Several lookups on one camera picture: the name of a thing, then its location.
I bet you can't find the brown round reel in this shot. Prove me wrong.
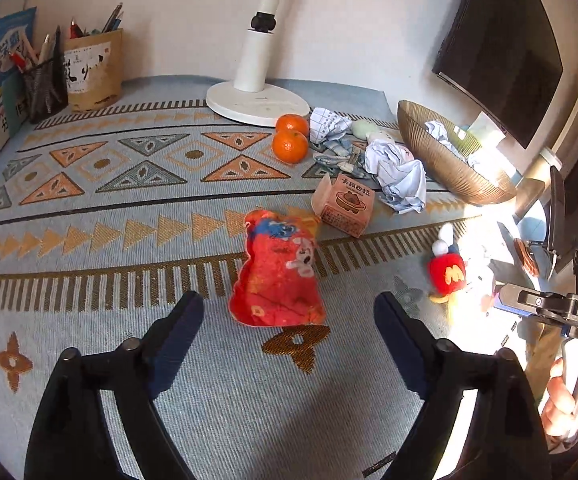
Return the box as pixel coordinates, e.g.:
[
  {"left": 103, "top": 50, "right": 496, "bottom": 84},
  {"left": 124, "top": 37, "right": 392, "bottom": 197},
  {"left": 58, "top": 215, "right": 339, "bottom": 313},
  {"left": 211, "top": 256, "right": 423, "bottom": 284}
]
[{"left": 513, "top": 238, "right": 542, "bottom": 277}]

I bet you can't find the bunch of pens and pencils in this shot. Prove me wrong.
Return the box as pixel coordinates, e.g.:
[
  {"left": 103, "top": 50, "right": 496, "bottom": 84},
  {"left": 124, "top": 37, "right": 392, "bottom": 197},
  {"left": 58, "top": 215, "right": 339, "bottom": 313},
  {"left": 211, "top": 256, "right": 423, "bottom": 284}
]
[
  {"left": 69, "top": 2, "right": 124, "bottom": 40},
  {"left": 9, "top": 25, "right": 65, "bottom": 73}
]

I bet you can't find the brown paper bag pen holder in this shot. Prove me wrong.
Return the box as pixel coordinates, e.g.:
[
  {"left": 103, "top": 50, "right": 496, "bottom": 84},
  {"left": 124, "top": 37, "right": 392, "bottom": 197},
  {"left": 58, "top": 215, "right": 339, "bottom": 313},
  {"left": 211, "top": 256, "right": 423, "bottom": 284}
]
[{"left": 63, "top": 29, "right": 124, "bottom": 112}]

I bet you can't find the orange mandarin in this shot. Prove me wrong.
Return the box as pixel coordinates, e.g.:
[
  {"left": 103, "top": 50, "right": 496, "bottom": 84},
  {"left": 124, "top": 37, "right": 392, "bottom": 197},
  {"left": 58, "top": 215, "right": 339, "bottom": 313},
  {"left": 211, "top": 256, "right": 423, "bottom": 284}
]
[
  {"left": 275, "top": 113, "right": 311, "bottom": 138},
  {"left": 271, "top": 130, "right": 310, "bottom": 164}
]

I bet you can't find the patterned blue mat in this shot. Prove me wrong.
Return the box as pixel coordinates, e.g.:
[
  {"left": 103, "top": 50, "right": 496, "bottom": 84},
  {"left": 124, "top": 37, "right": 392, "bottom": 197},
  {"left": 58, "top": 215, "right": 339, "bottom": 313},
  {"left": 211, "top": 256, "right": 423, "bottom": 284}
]
[{"left": 0, "top": 76, "right": 544, "bottom": 480}]

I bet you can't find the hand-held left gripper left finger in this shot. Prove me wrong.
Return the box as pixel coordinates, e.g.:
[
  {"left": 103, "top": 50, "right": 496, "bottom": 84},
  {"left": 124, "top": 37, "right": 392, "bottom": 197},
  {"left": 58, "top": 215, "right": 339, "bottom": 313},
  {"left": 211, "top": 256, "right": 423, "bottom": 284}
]
[{"left": 23, "top": 290, "right": 206, "bottom": 480}]

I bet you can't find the beige cylindrical post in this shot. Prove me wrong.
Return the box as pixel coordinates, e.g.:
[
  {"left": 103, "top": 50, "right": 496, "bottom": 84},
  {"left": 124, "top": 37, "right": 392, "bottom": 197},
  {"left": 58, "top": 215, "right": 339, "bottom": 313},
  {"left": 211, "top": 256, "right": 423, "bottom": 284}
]
[{"left": 514, "top": 149, "right": 563, "bottom": 221}]

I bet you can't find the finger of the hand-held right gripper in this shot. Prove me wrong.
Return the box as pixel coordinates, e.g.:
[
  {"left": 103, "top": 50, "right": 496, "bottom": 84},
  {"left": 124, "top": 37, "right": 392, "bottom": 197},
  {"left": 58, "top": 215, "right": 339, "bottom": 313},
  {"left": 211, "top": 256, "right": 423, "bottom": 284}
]
[
  {"left": 499, "top": 283, "right": 520, "bottom": 314},
  {"left": 517, "top": 290, "right": 578, "bottom": 325}
]

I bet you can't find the pale box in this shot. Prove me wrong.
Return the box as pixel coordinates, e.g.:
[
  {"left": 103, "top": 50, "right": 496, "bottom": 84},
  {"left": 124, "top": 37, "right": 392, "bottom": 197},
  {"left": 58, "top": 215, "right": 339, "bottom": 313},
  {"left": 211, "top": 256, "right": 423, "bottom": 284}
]
[{"left": 468, "top": 111, "right": 507, "bottom": 147}]

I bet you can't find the white paper ball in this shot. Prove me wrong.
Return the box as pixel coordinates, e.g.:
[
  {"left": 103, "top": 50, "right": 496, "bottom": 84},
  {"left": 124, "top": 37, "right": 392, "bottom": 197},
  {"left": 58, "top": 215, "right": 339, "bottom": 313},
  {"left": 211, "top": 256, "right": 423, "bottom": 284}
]
[
  {"left": 310, "top": 106, "right": 354, "bottom": 143},
  {"left": 424, "top": 120, "right": 457, "bottom": 151},
  {"left": 364, "top": 141, "right": 427, "bottom": 214}
]

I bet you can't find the black monitor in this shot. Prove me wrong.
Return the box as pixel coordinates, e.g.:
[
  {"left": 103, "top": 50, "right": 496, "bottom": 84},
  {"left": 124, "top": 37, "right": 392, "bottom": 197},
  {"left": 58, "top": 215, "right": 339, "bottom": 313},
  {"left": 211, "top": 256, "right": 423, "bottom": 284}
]
[{"left": 431, "top": 0, "right": 564, "bottom": 150}]

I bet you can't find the black mesh pen holder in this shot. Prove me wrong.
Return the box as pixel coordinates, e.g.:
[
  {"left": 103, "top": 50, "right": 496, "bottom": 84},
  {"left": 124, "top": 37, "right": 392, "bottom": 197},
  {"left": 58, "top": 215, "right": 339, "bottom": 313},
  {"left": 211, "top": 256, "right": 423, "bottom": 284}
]
[{"left": 23, "top": 57, "right": 69, "bottom": 123}]

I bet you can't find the white cat plush red bow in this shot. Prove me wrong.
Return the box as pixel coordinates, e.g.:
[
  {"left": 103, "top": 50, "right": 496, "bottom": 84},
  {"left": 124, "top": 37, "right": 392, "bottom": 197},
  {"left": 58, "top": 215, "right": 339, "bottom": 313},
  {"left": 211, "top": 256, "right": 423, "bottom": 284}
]
[{"left": 461, "top": 252, "right": 502, "bottom": 318}]

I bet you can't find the person's right hand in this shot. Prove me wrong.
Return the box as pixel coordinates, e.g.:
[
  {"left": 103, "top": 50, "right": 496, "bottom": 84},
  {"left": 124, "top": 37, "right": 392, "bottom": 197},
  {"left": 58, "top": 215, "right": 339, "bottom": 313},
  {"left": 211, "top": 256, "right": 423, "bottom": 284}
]
[{"left": 539, "top": 355, "right": 578, "bottom": 443}]

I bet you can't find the white desk lamp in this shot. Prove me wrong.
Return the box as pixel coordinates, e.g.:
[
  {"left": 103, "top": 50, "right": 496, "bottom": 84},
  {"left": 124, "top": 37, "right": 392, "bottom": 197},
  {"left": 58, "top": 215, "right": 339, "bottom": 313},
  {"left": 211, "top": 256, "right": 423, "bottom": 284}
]
[{"left": 205, "top": 0, "right": 311, "bottom": 127}]

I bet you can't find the pink white green dango plush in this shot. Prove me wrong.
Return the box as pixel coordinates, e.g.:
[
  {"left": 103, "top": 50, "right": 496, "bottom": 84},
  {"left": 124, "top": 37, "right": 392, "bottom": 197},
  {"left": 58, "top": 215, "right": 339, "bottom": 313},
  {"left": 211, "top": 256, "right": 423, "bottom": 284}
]
[{"left": 351, "top": 119, "right": 402, "bottom": 148}]

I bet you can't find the red snack packet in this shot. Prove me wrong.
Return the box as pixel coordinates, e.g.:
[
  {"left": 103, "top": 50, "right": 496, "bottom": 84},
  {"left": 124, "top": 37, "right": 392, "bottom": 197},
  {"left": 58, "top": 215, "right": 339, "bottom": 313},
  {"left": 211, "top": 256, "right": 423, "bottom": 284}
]
[{"left": 227, "top": 208, "right": 327, "bottom": 328}]

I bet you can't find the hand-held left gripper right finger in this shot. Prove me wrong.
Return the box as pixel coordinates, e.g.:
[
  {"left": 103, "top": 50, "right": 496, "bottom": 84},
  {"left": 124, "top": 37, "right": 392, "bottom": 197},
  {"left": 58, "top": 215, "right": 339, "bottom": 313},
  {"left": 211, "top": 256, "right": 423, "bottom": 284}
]
[{"left": 373, "top": 291, "right": 554, "bottom": 480}]

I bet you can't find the small brown cardboard box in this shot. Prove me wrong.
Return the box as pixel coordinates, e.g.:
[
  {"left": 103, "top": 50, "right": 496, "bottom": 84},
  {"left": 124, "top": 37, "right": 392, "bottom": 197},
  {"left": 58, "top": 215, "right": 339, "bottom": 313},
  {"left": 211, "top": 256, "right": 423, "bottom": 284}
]
[{"left": 310, "top": 172, "right": 376, "bottom": 238}]

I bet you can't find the row of standing books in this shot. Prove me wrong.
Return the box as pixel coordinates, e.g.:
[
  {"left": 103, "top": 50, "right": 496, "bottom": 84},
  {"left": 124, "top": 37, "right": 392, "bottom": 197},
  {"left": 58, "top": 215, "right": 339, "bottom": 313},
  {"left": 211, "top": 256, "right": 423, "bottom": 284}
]
[{"left": 0, "top": 7, "right": 37, "bottom": 176}]

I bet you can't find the red fries plush toy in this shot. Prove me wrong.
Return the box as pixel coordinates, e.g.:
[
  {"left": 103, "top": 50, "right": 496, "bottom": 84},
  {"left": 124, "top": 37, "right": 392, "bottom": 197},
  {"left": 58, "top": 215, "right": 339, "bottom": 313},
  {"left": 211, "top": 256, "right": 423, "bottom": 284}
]
[{"left": 426, "top": 222, "right": 468, "bottom": 306}]

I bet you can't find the golden ribbed bowl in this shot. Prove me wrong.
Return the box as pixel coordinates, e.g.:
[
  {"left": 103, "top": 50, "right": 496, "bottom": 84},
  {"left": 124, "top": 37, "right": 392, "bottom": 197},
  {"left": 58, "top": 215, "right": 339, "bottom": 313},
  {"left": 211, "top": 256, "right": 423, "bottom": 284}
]
[{"left": 397, "top": 100, "right": 518, "bottom": 206}]

